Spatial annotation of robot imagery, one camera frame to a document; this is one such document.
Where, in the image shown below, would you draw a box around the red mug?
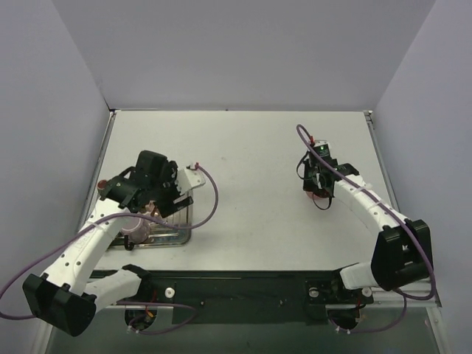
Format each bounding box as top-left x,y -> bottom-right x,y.
305,190 -> 330,201

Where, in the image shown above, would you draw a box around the pink faceted mug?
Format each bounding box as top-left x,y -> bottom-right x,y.
141,201 -> 161,218

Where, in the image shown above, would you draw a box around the lilac mug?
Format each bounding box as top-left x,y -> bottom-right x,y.
120,218 -> 150,244

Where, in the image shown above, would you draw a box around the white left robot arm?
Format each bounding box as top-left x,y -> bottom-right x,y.
22,150 -> 205,337

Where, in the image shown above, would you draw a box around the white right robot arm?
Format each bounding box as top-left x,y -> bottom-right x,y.
300,153 -> 434,302

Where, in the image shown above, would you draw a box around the brown small mug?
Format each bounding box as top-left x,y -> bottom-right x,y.
97,179 -> 108,192

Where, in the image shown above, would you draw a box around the metal tray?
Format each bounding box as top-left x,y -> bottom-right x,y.
112,192 -> 192,251

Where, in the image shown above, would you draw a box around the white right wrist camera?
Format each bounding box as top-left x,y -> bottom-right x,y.
312,140 -> 331,159

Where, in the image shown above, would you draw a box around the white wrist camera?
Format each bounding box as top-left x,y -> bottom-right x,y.
176,166 -> 206,194
312,140 -> 331,159

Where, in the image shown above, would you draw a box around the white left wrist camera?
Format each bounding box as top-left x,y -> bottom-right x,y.
176,166 -> 206,194

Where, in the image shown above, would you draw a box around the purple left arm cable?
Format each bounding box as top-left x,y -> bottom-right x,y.
0,164 -> 219,320

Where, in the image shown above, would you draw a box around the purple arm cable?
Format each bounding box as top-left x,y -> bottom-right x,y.
296,124 -> 439,296
0,164 -> 219,320

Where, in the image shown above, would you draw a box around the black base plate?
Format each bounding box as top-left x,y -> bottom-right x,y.
132,271 -> 373,325

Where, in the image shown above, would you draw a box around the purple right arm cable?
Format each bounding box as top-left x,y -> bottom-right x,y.
296,124 -> 439,296

